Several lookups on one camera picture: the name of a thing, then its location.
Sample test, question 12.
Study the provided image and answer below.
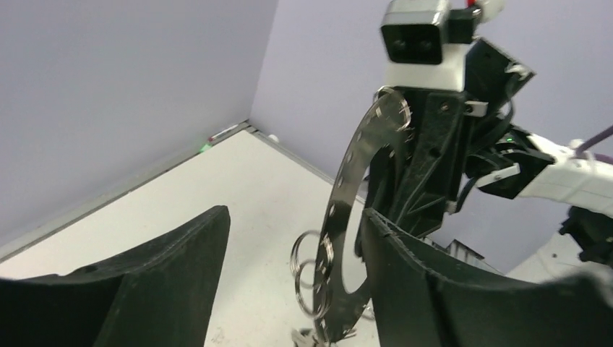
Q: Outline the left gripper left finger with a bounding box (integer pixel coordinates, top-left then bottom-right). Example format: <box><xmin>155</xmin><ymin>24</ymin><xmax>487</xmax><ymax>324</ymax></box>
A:
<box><xmin>1</xmin><ymin>205</ymin><xmax>231</xmax><ymax>347</ymax></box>

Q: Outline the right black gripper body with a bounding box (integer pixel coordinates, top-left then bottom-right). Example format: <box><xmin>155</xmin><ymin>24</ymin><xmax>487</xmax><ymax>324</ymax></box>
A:
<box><xmin>402</xmin><ymin>38</ymin><xmax>534</xmax><ymax>158</ymax></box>

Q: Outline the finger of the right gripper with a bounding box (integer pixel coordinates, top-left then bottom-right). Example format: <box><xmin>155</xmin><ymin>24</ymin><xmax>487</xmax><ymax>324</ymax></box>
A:
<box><xmin>366</xmin><ymin>88</ymin><xmax>467</xmax><ymax>237</ymax></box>

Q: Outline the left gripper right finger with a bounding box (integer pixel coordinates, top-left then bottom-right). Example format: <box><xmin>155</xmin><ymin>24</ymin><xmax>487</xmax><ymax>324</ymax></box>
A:
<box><xmin>361</xmin><ymin>208</ymin><xmax>612</xmax><ymax>346</ymax></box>

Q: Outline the metal perforated ring plate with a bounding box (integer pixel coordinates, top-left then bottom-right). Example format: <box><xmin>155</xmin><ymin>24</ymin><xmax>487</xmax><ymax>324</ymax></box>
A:
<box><xmin>311</xmin><ymin>87</ymin><xmax>411</xmax><ymax>343</ymax></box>

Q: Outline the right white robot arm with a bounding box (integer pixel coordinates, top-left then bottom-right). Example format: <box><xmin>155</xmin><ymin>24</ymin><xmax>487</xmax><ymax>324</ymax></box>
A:
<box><xmin>367</xmin><ymin>38</ymin><xmax>612</xmax><ymax>264</ymax></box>

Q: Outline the red white marker pen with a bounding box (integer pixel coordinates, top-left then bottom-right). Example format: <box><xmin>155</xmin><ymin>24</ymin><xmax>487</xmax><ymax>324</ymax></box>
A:
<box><xmin>208</xmin><ymin>124</ymin><xmax>239</xmax><ymax>143</ymax></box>

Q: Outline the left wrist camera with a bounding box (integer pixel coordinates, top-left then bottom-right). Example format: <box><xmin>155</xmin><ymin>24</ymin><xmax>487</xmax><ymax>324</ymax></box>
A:
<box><xmin>380</xmin><ymin>0</ymin><xmax>468</xmax><ymax>92</ymax></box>

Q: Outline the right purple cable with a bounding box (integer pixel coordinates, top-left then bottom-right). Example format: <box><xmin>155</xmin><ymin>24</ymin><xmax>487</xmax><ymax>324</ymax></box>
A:
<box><xmin>574</xmin><ymin>123</ymin><xmax>613</xmax><ymax>166</ymax></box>

